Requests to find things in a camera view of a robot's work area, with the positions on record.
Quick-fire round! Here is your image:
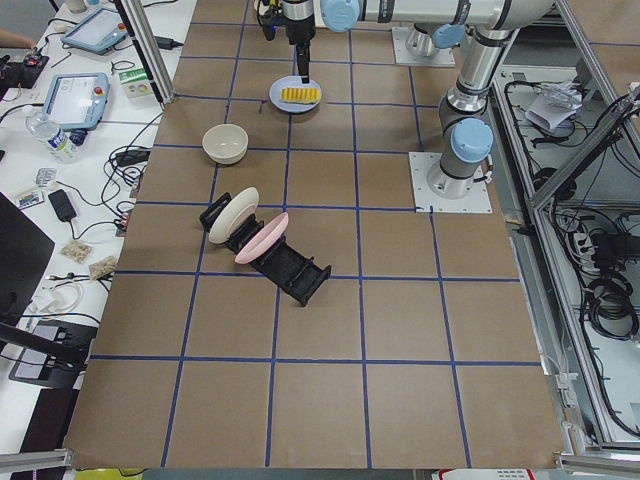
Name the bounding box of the pink plate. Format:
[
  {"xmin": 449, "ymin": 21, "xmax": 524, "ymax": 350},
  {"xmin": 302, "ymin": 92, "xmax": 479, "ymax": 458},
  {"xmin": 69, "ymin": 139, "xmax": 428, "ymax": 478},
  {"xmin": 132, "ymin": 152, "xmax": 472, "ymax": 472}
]
[{"xmin": 234, "ymin": 212, "xmax": 289, "ymax": 265}]

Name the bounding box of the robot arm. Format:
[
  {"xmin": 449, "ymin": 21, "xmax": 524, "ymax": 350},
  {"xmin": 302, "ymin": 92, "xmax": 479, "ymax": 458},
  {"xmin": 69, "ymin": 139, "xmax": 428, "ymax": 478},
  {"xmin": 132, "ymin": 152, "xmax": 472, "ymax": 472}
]
[
  {"xmin": 254, "ymin": 0, "xmax": 509, "ymax": 85},
  {"xmin": 429, "ymin": 1, "xmax": 552, "ymax": 193}
]

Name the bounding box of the cream plate in rack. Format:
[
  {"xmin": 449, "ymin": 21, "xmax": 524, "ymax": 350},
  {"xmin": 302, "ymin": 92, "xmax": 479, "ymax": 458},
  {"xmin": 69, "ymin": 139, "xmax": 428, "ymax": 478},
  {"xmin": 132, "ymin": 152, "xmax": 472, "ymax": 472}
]
[{"xmin": 208, "ymin": 187, "xmax": 259, "ymax": 244}]

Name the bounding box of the plastic water bottle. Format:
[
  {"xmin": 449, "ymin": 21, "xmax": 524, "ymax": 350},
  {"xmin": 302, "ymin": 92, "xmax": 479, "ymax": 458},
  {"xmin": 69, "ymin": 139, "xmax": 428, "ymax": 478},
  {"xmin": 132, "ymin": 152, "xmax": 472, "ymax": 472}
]
[{"xmin": 26, "ymin": 110, "xmax": 77, "ymax": 164}]

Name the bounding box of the green white carton box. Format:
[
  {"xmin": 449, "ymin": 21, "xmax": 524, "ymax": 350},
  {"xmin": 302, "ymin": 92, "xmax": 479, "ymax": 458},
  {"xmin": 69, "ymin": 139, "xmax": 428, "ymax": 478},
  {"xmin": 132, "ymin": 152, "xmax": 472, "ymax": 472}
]
[{"xmin": 118, "ymin": 68, "xmax": 153, "ymax": 98}]

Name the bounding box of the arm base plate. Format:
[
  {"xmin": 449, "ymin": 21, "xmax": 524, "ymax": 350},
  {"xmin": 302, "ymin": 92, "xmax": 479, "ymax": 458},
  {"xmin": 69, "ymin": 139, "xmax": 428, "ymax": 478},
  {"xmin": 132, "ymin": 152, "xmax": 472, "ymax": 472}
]
[
  {"xmin": 409, "ymin": 152, "xmax": 492, "ymax": 214},
  {"xmin": 391, "ymin": 25, "xmax": 455, "ymax": 68}
]

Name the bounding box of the teach pendant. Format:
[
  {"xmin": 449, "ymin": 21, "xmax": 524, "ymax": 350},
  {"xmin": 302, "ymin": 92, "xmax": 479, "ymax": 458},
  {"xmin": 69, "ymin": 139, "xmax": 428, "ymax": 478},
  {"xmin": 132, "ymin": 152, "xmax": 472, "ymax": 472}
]
[
  {"xmin": 61, "ymin": 8, "xmax": 127, "ymax": 55},
  {"xmin": 43, "ymin": 73, "xmax": 110, "ymax": 131}
]

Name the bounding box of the black dish rack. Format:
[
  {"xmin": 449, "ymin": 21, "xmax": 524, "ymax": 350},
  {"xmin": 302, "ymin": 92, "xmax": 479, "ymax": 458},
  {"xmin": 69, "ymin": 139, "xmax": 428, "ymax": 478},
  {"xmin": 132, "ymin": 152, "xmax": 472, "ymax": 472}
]
[{"xmin": 199, "ymin": 193, "xmax": 331, "ymax": 306}]

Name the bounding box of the teach pendant near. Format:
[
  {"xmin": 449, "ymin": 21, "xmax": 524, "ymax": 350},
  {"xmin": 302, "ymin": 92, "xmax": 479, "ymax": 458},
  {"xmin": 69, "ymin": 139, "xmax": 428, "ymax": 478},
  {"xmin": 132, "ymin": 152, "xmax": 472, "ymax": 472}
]
[{"xmin": 43, "ymin": 73, "xmax": 110, "ymax": 131}]

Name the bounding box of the person forearm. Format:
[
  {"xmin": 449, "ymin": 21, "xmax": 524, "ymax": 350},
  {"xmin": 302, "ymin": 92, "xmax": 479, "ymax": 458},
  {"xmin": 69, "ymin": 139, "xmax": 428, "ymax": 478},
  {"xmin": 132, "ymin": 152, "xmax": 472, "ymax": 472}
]
[{"xmin": 0, "ymin": 28, "xmax": 37, "ymax": 50}]

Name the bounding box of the black power adapter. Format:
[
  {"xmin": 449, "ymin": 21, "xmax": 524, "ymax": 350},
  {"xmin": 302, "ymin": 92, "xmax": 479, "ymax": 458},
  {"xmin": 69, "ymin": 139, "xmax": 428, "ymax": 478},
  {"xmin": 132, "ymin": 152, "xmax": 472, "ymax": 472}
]
[{"xmin": 48, "ymin": 189, "xmax": 77, "ymax": 222}]

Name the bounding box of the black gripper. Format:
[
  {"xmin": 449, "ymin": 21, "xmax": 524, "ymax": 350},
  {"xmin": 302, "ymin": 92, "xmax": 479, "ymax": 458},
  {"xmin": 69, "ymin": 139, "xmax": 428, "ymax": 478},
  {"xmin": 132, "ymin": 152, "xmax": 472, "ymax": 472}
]
[{"xmin": 259, "ymin": 0, "xmax": 315, "ymax": 84}]

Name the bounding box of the teach pendant far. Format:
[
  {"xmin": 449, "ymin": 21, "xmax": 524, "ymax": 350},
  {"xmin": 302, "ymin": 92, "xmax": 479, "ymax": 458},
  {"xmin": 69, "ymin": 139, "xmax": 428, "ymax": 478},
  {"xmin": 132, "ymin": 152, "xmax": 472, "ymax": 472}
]
[{"xmin": 61, "ymin": 8, "xmax": 127, "ymax": 55}]

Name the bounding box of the light blue plate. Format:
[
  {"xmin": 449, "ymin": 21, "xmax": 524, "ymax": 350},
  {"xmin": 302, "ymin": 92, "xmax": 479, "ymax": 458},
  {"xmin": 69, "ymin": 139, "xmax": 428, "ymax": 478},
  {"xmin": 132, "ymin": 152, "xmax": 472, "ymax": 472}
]
[{"xmin": 269, "ymin": 75, "xmax": 322, "ymax": 114}]

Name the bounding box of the cream bowl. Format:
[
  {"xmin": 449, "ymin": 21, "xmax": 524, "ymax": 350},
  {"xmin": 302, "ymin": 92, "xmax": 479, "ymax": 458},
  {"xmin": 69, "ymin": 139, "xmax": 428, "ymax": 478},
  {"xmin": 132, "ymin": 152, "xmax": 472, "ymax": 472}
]
[{"xmin": 202, "ymin": 123, "xmax": 249, "ymax": 165}]

